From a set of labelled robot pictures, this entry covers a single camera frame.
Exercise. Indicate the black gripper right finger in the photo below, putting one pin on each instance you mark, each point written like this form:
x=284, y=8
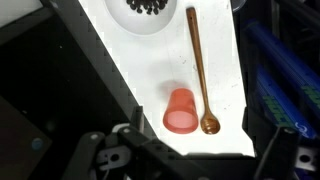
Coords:
x=280, y=146

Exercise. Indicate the white bowl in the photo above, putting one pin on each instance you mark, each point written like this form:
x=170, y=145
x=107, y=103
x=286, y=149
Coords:
x=143, y=25

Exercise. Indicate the wooden spoon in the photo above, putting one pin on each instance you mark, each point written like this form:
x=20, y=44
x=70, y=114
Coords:
x=199, y=60

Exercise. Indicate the red translucent plastic cup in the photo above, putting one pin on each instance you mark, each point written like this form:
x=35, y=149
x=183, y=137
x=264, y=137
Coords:
x=180, y=106

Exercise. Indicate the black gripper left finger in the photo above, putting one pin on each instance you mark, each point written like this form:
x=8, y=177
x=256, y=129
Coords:
x=133, y=156

